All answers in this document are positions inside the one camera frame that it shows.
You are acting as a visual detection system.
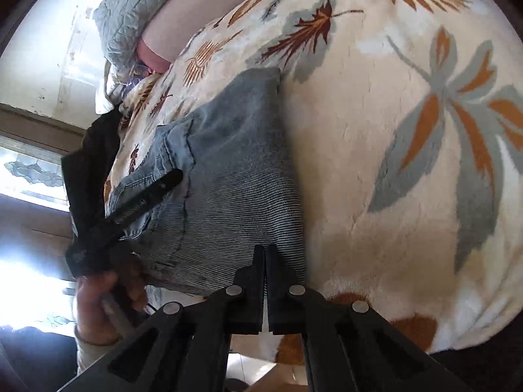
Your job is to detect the grey denim jeans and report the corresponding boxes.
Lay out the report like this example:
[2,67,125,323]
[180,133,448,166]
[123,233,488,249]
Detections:
[109,67,306,296]

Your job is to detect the person left hand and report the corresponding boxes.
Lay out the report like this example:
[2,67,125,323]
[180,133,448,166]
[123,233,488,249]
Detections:
[76,254,148,346]

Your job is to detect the black garment on armrest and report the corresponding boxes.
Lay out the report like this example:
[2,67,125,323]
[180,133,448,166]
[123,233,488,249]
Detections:
[61,109,122,237]

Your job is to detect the stained glass window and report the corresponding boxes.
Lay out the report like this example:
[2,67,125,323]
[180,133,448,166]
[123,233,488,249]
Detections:
[0,136,69,211]

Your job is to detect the colourful small package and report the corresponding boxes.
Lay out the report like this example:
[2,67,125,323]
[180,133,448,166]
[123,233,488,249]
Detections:
[125,61,155,91]

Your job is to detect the grey quilted blanket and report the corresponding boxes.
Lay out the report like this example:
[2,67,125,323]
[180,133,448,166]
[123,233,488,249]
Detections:
[94,0,168,71]

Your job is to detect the pink sofa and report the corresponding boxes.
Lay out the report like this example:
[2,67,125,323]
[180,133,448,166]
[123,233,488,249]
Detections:
[137,0,244,74]

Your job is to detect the leaf pattern fleece blanket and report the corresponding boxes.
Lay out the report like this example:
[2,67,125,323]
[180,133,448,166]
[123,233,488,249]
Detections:
[106,0,522,352]

